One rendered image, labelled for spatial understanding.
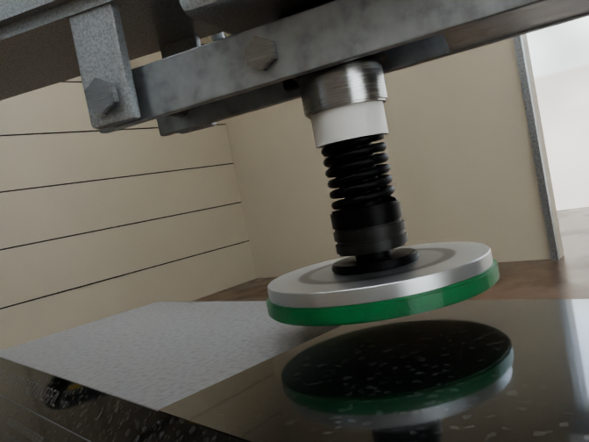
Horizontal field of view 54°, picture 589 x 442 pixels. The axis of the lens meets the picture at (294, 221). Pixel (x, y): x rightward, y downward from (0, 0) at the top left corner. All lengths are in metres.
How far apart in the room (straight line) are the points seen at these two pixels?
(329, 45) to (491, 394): 0.30
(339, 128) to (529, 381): 0.26
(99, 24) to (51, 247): 5.31
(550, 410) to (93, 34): 0.48
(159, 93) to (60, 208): 5.38
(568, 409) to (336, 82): 0.32
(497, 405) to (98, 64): 0.44
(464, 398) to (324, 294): 0.15
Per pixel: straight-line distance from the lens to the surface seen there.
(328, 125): 0.53
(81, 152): 6.14
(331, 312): 0.46
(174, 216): 6.64
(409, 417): 0.36
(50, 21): 0.61
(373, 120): 0.53
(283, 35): 0.52
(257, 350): 0.56
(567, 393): 0.37
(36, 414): 0.67
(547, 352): 0.44
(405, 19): 0.50
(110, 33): 0.57
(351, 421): 0.37
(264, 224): 7.13
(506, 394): 0.38
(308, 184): 6.58
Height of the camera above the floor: 1.01
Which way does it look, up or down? 3 degrees down
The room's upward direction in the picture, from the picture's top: 11 degrees counter-clockwise
